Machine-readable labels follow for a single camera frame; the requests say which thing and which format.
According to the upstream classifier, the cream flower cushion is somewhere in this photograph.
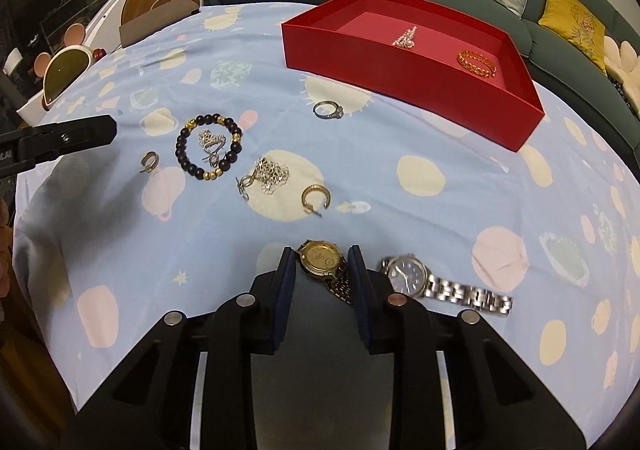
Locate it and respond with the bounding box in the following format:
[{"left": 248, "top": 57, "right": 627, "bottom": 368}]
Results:
[{"left": 602, "top": 34, "right": 640, "bottom": 121}]

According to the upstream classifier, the glass display cabinet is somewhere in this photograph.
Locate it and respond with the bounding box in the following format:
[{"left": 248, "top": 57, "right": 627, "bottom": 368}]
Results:
[{"left": 30, "top": 0, "right": 121, "bottom": 50}]

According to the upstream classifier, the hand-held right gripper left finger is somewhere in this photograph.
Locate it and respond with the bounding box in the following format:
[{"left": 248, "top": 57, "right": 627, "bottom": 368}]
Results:
[{"left": 60, "top": 246, "right": 298, "bottom": 450}]

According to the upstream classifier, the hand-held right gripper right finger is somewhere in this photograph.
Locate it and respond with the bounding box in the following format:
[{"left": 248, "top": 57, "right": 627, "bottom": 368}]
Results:
[{"left": 347, "top": 245, "right": 588, "bottom": 450}]

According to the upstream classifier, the silver pendant necklace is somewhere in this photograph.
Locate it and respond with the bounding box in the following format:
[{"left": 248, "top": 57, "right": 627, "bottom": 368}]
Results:
[{"left": 198, "top": 130, "right": 227, "bottom": 168}]

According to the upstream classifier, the silver chain link bracelet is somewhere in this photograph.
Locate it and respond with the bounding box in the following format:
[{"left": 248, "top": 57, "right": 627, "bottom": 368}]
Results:
[{"left": 236, "top": 157, "right": 291, "bottom": 201}]

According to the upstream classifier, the black bead bracelet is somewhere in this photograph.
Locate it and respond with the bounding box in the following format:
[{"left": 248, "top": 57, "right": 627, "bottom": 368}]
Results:
[{"left": 175, "top": 114, "right": 243, "bottom": 181}]

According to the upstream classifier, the white round-eared table mirror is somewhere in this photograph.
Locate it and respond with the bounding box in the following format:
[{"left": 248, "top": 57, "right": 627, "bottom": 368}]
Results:
[{"left": 17, "top": 20, "right": 108, "bottom": 125}]

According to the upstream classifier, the silver stone ring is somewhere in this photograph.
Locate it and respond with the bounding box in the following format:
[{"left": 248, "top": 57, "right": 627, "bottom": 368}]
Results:
[{"left": 313, "top": 100, "right": 344, "bottom": 121}]

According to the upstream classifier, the silver wrist watch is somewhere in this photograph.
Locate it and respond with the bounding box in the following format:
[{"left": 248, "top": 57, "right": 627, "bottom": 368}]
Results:
[{"left": 377, "top": 255, "right": 515, "bottom": 318}]

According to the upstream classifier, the red cardboard box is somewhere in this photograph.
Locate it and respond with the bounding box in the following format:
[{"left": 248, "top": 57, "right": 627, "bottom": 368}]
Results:
[{"left": 281, "top": 0, "right": 546, "bottom": 153}]

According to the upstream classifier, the wide gold hoop earring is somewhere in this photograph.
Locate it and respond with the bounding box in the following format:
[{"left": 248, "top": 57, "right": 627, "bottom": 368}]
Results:
[{"left": 301, "top": 184, "right": 332, "bottom": 218}]

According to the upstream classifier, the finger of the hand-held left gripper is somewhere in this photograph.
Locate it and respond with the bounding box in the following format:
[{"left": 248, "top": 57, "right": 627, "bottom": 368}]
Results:
[{"left": 0, "top": 115, "right": 117, "bottom": 178}]

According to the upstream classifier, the pearl cluster brooch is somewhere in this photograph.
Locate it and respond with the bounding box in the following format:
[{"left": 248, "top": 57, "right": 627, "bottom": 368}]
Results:
[{"left": 391, "top": 26, "right": 418, "bottom": 50}]

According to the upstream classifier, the brown cardboard box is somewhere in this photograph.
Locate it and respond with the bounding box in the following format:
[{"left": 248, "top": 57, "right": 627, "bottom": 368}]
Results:
[{"left": 119, "top": 0, "right": 199, "bottom": 46}]

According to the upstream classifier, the gold wrist watch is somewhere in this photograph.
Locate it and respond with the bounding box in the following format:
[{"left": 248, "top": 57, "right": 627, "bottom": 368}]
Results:
[{"left": 295, "top": 239, "right": 353, "bottom": 305}]

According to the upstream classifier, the yellow embroidered cushion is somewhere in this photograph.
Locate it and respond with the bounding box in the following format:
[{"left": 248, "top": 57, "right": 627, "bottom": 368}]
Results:
[{"left": 537, "top": 0, "right": 608, "bottom": 75}]

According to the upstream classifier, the gold chain bracelet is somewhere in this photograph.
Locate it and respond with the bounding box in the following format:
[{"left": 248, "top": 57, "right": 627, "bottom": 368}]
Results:
[{"left": 457, "top": 50, "right": 498, "bottom": 79}]

